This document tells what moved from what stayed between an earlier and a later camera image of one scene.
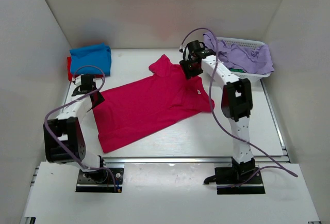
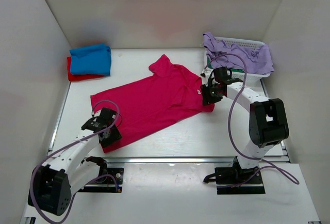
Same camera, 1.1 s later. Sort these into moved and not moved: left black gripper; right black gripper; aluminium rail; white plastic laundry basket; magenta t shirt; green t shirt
Moved: left black gripper; right black gripper
Not moved: green t shirt; magenta t shirt; aluminium rail; white plastic laundry basket
